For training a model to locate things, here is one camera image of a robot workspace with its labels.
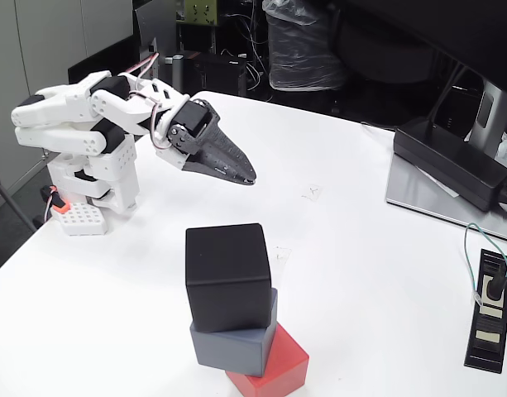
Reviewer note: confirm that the silver monitor base plate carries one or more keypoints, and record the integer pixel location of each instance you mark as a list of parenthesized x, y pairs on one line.
[(410, 194)]

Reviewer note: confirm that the grey block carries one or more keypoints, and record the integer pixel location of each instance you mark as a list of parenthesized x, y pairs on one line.
[(236, 351)]

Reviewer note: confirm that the white perforated table clamp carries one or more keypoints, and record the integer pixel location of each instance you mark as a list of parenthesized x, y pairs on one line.
[(83, 219)]

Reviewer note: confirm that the black power strip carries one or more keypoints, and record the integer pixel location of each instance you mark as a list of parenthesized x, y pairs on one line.
[(484, 347)]

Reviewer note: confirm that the green circuit board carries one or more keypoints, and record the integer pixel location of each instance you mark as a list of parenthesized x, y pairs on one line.
[(199, 12)]

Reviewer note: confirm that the white paper sheet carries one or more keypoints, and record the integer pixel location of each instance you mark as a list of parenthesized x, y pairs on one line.
[(443, 188)]

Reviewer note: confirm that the black power adapter brick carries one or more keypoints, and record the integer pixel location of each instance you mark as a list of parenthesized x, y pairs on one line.
[(443, 161)]

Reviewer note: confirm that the black monitor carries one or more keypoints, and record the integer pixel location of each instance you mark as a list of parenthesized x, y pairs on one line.
[(464, 33)]

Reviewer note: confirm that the silver monitor stand neck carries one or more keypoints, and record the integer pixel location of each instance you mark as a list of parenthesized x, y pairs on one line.
[(491, 107)]

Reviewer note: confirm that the red block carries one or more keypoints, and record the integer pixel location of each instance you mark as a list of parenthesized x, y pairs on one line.
[(286, 364)]

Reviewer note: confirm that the black block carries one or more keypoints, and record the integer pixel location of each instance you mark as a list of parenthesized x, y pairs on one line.
[(228, 281)]

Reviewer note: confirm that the clear tape with scribble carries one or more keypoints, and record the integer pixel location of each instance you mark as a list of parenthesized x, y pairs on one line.
[(283, 257)]

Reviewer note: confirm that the black computer case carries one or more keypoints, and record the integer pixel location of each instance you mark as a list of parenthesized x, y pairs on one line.
[(216, 74)]

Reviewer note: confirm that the black power plug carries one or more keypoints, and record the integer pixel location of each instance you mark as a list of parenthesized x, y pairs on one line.
[(494, 287)]

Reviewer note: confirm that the plastic-wrapped black bin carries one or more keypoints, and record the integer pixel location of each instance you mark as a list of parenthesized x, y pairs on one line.
[(302, 54)]

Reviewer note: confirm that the clear tape with X mark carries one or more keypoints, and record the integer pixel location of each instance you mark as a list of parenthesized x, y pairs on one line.
[(313, 192)]

